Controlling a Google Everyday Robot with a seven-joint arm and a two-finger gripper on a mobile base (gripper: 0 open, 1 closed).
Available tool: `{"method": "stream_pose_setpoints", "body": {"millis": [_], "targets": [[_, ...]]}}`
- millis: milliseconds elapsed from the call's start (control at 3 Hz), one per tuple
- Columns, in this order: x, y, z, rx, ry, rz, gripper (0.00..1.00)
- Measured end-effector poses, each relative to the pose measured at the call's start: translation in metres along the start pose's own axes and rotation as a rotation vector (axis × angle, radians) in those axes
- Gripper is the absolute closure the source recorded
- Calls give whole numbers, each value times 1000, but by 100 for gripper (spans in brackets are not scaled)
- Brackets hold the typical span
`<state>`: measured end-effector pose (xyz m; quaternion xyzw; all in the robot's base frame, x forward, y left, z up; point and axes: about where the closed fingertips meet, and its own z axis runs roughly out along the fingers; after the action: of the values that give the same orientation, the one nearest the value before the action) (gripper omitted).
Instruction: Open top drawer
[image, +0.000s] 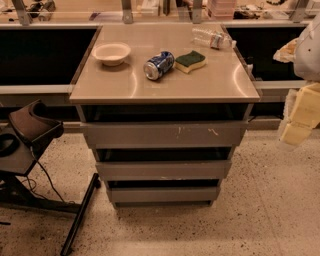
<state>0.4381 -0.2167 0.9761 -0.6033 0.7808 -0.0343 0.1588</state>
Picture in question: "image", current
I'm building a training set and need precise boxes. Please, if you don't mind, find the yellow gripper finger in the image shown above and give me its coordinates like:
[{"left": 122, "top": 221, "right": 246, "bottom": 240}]
[
  {"left": 279, "top": 82, "right": 320, "bottom": 146},
  {"left": 273, "top": 38, "right": 298, "bottom": 63}
]

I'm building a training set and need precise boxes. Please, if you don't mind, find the grey top drawer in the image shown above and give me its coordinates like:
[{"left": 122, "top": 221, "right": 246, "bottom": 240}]
[{"left": 81, "top": 121, "right": 248, "bottom": 149}]

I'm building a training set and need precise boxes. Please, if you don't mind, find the grey drawer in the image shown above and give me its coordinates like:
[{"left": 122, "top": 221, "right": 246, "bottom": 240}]
[
  {"left": 96, "top": 160, "right": 231, "bottom": 181},
  {"left": 81, "top": 121, "right": 248, "bottom": 149},
  {"left": 107, "top": 187, "right": 220, "bottom": 203}
]

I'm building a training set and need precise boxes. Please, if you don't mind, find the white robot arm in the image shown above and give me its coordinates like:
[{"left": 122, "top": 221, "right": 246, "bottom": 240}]
[{"left": 273, "top": 13, "right": 320, "bottom": 150}]

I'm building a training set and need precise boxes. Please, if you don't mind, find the grey middle drawer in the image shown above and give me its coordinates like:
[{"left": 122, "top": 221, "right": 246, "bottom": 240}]
[{"left": 96, "top": 160, "right": 231, "bottom": 181}]

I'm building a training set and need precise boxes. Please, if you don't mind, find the grey drawer cabinet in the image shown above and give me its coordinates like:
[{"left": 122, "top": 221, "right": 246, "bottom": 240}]
[{"left": 70, "top": 23, "right": 260, "bottom": 207}]

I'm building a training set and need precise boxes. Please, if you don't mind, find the grey bottom drawer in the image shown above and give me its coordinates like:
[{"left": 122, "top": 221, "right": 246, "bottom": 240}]
[{"left": 107, "top": 187, "right": 220, "bottom": 203}]

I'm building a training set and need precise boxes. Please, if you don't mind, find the clear plastic bottle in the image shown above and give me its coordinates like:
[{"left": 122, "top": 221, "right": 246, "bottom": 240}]
[{"left": 192, "top": 27, "right": 236, "bottom": 50}]

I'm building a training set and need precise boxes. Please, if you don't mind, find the green yellow sponge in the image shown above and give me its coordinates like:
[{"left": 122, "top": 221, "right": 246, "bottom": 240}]
[{"left": 174, "top": 51, "right": 206, "bottom": 74}]

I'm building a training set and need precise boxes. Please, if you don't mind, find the blue soda can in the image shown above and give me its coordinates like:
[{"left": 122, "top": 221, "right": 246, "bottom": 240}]
[{"left": 143, "top": 51, "right": 175, "bottom": 81}]

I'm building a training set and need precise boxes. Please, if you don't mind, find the white paper bowl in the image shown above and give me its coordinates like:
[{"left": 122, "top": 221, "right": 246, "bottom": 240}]
[{"left": 92, "top": 43, "right": 131, "bottom": 67}]

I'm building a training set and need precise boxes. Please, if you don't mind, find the brown cradle on stand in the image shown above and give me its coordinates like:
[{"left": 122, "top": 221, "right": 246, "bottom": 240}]
[{"left": 9, "top": 100, "right": 64, "bottom": 152}]

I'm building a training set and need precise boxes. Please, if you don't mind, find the black metal stand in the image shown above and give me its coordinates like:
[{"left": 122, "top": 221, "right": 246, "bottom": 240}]
[{"left": 0, "top": 133, "right": 102, "bottom": 256}]

